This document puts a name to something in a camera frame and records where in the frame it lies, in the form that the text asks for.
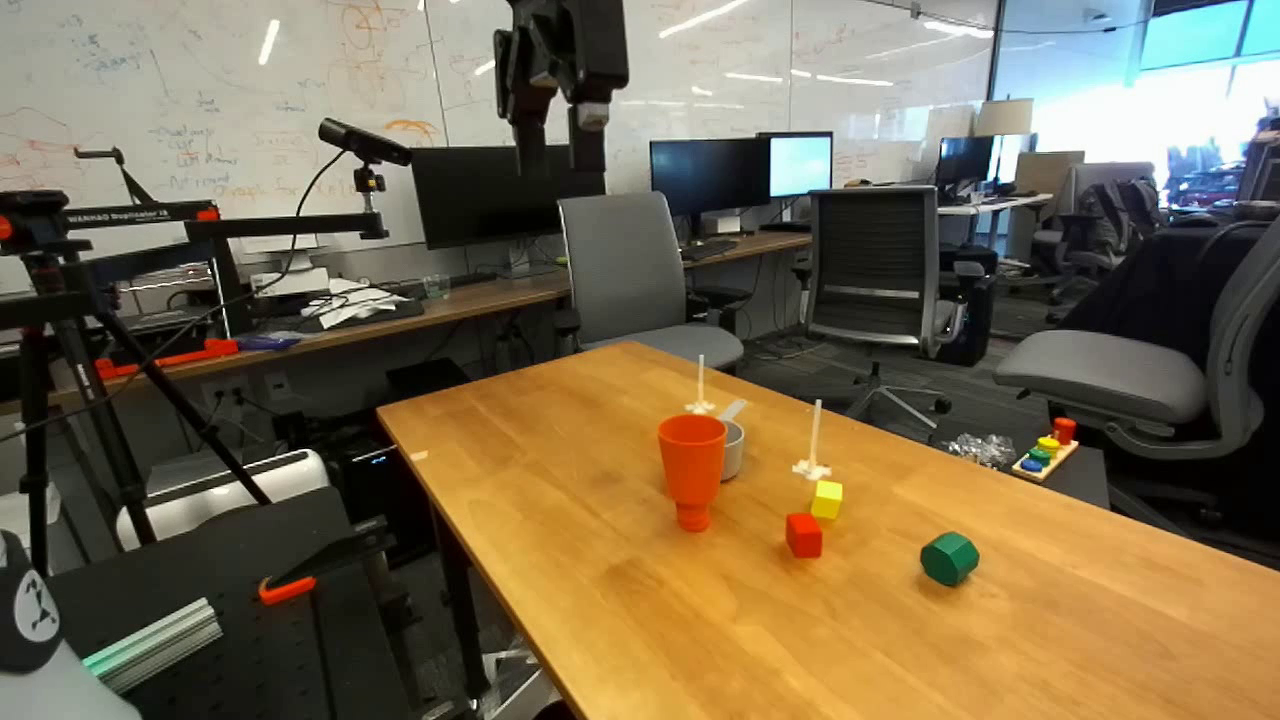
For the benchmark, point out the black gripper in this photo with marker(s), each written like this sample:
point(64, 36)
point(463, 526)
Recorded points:
point(565, 43)

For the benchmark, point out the gray measuring cup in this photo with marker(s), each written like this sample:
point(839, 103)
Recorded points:
point(736, 452)

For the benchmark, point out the green block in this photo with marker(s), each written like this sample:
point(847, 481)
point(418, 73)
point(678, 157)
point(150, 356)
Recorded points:
point(950, 561)

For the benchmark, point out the orange plastic cup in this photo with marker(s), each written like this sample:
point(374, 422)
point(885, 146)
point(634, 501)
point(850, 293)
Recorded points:
point(692, 461)

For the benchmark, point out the dark computer monitor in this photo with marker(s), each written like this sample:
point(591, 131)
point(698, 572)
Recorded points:
point(483, 201)
point(706, 182)

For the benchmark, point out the long wooden desk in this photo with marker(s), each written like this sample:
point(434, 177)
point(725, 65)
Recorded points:
point(441, 307)

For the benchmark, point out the lit computer monitor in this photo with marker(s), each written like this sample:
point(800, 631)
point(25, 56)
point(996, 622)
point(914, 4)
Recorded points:
point(800, 164)

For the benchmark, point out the white paper pile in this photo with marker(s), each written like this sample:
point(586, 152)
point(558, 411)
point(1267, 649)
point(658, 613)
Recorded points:
point(343, 302)

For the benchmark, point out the black mesh office chair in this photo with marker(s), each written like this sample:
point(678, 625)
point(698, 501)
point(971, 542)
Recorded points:
point(873, 266)

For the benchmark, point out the dark background monitor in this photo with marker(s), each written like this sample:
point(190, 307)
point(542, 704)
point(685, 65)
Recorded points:
point(961, 161)

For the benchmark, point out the wooden background desk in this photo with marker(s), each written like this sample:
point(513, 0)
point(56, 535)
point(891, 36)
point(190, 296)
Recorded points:
point(995, 206)

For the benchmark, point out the beige lamp shade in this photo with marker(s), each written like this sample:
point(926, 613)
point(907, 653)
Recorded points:
point(1004, 116)

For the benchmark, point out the red orange bar clamp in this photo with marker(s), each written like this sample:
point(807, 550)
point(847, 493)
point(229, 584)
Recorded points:
point(164, 356)

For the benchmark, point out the yellow block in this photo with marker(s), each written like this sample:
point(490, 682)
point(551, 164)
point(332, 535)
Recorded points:
point(830, 501)

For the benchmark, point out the red block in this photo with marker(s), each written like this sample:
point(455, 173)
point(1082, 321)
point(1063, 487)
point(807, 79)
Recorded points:
point(800, 538)

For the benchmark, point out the silver monitor back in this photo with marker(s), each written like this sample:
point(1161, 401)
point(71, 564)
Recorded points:
point(1049, 173)

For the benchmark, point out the white foam roll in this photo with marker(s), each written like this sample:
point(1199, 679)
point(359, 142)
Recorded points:
point(225, 493)

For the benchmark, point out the clear plastic bag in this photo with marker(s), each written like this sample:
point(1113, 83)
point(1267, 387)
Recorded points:
point(981, 448)

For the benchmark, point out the dark background office chair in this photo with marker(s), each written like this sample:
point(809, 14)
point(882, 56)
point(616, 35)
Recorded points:
point(1113, 212)

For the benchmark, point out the black cart platform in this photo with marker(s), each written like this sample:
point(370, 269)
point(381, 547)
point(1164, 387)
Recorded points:
point(200, 561)

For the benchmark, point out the colourful stacking toy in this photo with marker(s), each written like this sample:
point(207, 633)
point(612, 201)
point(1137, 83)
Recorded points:
point(1047, 452)

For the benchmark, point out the gray metal tube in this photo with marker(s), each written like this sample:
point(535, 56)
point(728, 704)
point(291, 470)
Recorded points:
point(155, 647)

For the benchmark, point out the black stereo camera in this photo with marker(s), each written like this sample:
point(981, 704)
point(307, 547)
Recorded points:
point(362, 142)

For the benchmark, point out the black camera tripod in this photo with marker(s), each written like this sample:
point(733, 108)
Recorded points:
point(38, 425)

